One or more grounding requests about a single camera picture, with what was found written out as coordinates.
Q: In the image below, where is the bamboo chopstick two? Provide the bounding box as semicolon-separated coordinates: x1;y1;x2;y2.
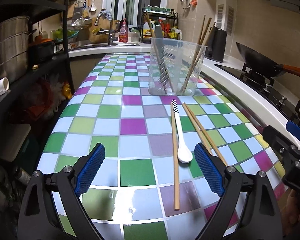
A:
171;103;180;211

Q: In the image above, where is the bamboo chopstick four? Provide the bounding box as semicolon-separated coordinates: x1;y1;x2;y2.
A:
182;103;228;166

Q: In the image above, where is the white striped ceramic spoon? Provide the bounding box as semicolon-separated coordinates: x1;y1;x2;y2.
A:
171;100;193;164

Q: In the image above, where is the bamboo chopstick five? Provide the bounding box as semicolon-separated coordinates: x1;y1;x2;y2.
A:
184;22;216;92

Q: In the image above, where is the bamboo chopstick three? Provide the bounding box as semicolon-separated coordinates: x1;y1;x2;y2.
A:
182;103;213;155

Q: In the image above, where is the chrome kitchen faucet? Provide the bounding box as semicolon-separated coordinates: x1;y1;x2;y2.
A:
92;9;115;46

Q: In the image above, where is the right hand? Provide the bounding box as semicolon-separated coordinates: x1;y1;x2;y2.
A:
281;190;300;236

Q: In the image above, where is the black electric kettle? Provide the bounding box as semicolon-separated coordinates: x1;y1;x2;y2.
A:
205;26;227;62

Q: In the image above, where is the bamboo chopstick in holder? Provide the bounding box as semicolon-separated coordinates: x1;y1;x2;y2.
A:
143;11;173;95
181;17;212;93
180;15;206;94

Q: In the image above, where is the colourful checkered table cover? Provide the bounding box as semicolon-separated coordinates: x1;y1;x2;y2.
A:
38;55;286;239

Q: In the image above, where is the clear plastic utensil holder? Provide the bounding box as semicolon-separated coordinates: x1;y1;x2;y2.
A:
148;38;205;96

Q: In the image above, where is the black storage shelf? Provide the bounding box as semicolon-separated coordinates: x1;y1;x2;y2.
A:
0;0;76;113

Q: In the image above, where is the black spice rack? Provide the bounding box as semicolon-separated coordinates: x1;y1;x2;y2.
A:
139;5;182;43

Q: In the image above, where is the yellow oil bottle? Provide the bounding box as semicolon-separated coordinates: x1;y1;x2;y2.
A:
142;21;155;39

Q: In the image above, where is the stainless steel sink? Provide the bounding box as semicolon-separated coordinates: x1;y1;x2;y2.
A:
71;42;140;50

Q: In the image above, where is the glass jar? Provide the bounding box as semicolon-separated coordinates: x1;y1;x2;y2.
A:
130;29;140;43

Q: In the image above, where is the large steel pot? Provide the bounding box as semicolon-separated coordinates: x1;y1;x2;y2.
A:
0;16;29;82

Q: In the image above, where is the green dish basin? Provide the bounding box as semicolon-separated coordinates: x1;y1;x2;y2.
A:
52;28;80;41

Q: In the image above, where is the red dish soap bottle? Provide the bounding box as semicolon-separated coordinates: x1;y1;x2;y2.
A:
119;18;128;43

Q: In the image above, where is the wooden cutting board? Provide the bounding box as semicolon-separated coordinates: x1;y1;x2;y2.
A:
89;17;115;43

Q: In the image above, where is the black wok orange handle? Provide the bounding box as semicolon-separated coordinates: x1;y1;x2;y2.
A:
236;42;300;77

